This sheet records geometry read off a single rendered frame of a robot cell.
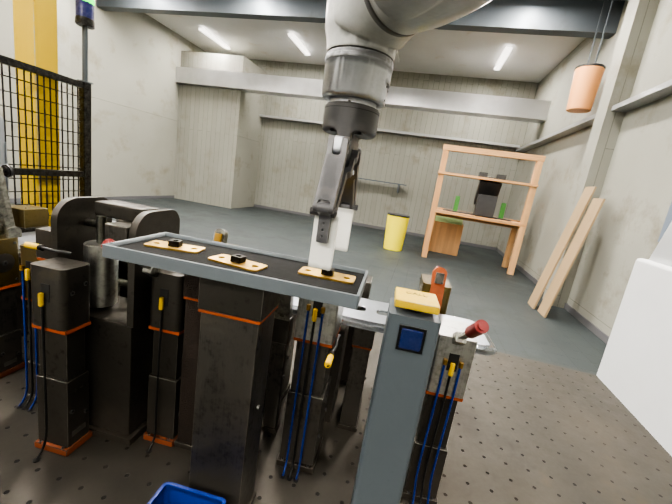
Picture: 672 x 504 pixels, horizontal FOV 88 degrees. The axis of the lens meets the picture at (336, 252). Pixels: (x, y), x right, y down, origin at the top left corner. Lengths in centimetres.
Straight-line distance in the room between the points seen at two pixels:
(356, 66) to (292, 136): 1061
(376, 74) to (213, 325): 41
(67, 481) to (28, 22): 164
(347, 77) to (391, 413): 45
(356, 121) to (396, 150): 985
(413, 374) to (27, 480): 71
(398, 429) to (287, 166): 1065
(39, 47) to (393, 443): 187
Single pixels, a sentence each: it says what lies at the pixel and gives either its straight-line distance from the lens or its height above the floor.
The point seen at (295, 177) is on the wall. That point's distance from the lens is 1094.
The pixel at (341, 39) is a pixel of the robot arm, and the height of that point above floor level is 147.
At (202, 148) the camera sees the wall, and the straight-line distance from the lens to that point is 1079.
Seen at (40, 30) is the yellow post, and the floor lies 169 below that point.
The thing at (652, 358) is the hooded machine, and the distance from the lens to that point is 244.
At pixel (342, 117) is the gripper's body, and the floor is 138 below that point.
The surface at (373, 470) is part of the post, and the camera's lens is 61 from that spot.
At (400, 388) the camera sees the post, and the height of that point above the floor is 103.
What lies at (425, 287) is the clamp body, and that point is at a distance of 99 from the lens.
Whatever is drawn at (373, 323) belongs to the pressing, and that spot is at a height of 100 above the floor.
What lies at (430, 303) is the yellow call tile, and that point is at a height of 116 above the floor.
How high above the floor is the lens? 131
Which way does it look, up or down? 12 degrees down
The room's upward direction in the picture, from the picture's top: 9 degrees clockwise
